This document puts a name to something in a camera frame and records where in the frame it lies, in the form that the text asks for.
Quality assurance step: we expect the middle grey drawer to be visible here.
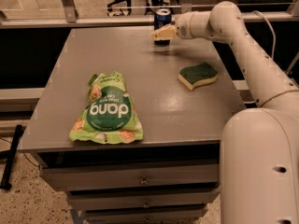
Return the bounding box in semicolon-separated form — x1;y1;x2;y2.
67;188;219;211

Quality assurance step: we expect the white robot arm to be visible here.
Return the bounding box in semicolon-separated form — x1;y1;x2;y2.
151;1;299;224

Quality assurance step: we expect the grey drawer cabinet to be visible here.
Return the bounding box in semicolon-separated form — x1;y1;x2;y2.
19;25;250;224

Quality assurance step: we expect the green yellow sponge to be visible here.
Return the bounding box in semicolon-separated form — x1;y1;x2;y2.
178;62;218;91

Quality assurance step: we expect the blue pepsi can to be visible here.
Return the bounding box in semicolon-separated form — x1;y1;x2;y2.
154;8;172;46

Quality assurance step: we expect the grey drawer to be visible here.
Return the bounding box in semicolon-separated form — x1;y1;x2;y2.
67;188;219;211
84;204;207;224
41;161;219;191

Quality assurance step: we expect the black stand leg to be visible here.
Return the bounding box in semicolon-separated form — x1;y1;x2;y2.
0;125;23;190

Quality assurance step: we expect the white cable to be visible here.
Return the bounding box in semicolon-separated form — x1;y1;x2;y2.
252;10;277;60

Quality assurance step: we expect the bottom grey drawer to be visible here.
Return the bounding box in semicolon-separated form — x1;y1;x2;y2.
84;204;207;224

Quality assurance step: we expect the grey metal railing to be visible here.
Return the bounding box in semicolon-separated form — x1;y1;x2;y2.
0;0;299;29

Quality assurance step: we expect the green dang chips bag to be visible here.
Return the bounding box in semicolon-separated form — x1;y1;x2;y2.
69;72;143;144

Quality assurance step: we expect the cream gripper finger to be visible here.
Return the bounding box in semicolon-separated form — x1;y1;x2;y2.
150;24;172;41

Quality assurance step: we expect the top grey drawer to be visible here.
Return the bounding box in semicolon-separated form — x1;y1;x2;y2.
41;161;219;191

